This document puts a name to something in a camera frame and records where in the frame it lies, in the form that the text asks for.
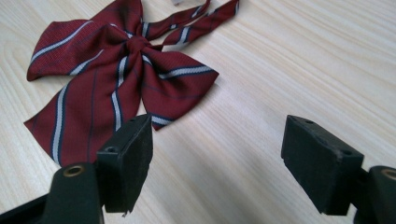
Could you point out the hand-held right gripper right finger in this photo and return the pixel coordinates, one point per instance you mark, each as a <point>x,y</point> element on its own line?
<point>320,168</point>

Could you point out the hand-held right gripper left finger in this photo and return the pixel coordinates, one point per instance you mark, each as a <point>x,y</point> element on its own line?
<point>127,165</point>

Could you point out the red striped bow tie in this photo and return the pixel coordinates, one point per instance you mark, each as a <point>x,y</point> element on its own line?
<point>93,102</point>

